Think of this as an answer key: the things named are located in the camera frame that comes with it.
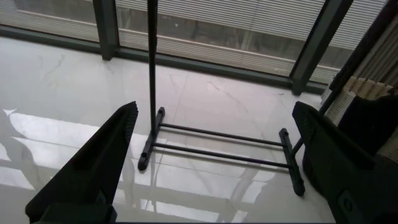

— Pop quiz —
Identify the window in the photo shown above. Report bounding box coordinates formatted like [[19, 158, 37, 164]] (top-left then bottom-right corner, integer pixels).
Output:
[[0, 0, 388, 96]]

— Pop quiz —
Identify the white laundry basket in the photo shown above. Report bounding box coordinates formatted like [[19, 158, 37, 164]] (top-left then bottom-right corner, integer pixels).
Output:
[[302, 75, 398, 194]]

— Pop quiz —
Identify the black clothes rack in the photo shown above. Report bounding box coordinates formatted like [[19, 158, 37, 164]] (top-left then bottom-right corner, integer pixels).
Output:
[[137, 0, 398, 197]]

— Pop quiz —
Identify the beige curtain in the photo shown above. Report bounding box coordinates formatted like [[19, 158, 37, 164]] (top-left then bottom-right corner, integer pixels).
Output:
[[353, 14, 398, 88]]

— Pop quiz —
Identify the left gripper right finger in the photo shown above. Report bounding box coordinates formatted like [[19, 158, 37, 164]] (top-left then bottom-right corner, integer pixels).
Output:
[[292, 101, 398, 224]]

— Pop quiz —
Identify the black garment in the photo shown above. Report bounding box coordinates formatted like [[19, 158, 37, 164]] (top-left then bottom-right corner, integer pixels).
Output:
[[337, 94, 398, 158]]

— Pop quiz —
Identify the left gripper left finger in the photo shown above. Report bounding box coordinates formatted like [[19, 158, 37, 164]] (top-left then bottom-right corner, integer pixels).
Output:
[[25, 101, 139, 223]]

